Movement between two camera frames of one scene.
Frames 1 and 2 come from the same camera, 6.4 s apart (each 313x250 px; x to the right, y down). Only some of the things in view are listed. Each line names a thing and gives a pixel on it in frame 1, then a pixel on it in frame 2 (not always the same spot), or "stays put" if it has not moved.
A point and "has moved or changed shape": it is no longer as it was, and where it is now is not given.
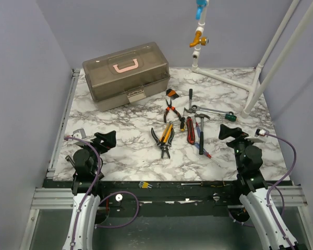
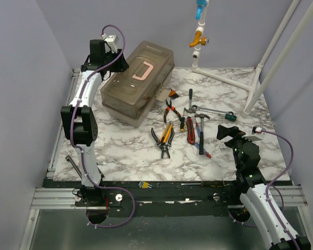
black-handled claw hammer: (201, 140) stays put
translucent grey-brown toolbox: (125, 76) has moved or changed shape
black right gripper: (226, 132) stays put
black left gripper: (109, 140) → (121, 65)
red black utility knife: (190, 131) stays put
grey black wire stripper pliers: (164, 146) stays put
